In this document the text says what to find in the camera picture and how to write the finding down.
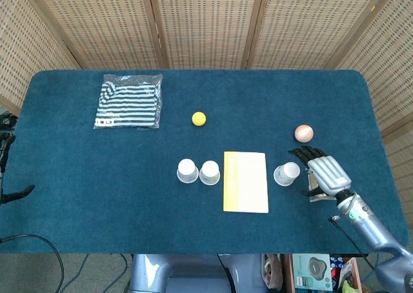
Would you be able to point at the green box with device picture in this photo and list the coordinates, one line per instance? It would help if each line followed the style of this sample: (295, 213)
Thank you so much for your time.
(311, 270)

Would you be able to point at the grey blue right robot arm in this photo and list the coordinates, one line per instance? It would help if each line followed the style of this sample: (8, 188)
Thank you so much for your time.
(371, 228)

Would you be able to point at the yellow foam ball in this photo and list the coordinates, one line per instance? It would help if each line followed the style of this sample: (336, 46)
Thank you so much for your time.
(199, 118)

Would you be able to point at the striped shirt in plastic bag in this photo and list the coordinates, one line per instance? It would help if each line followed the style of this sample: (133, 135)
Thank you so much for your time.
(127, 102)

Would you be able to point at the yellow white Lexicon book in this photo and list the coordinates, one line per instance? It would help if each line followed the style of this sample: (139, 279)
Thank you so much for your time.
(248, 183)

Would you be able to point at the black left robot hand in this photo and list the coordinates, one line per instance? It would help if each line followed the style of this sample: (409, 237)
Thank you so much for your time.
(16, 195)

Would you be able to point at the white paper cup blue flowers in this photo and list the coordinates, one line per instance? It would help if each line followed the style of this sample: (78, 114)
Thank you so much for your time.
(287, 174)
(187, 171)

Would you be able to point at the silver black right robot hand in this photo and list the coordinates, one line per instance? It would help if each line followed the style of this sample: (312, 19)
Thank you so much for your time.
(329, 173)

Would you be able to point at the brown cloth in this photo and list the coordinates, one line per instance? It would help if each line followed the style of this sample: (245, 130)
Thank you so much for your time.
(272, 270)

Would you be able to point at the woven wicker folding screen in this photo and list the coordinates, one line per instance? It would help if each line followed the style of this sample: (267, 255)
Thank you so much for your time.
(206, 22)

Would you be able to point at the wooden crate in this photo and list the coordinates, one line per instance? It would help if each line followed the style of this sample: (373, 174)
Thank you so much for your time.
(355, 267)

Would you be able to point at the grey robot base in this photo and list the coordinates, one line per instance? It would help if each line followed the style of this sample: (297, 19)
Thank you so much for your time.
(180, 273)

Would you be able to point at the copper egg-shaped ball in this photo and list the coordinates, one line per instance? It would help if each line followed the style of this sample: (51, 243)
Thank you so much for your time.
(304, 133)

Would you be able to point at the white paper cup green flowers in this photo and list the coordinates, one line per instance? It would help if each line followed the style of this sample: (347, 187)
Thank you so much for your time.
(209, 173)

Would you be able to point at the clear plastic snack packet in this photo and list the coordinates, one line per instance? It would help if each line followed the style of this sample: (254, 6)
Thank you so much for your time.
(314, 192)

